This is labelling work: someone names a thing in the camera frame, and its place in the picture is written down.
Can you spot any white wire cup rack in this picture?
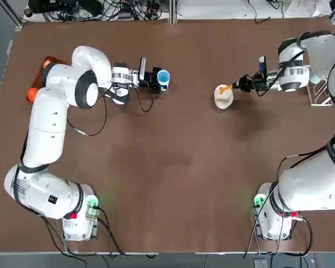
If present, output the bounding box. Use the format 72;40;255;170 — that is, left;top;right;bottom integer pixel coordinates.
306;80;335;107

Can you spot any cream white bowl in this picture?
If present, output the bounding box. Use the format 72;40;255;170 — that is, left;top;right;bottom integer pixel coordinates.
213;83;235;109

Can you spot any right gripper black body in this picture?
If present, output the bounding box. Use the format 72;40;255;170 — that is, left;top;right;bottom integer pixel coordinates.
251;71;270;90

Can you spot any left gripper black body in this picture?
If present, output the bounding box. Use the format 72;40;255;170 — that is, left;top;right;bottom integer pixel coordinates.
144;71;158;90

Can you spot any crumpled clear plastic bag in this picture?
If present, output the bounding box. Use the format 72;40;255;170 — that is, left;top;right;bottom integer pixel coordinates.
285;0;332;18

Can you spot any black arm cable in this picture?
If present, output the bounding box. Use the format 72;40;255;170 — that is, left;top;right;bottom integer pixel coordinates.
256;66;286;97
66;82;155;137

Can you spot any blue plastic cup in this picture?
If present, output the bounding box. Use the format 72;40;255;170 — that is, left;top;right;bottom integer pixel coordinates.
156;70;171;92

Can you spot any black base cable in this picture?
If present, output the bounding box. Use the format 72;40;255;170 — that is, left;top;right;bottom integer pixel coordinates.
94;205;160;257
243;192;280;259
291;216;315;257
41;214;89;268

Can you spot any black power supply box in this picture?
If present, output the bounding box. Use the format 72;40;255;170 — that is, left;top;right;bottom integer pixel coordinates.
27;0;78;14
78;0;104;16

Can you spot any orange fruit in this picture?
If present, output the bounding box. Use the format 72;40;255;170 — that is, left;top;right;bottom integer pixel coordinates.
27;88;40;104

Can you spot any brown wicker basket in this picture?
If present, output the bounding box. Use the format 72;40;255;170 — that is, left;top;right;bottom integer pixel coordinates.
26;55;64;104

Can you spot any orange cleaning brush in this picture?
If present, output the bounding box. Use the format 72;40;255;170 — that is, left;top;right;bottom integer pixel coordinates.
219;82;241;95

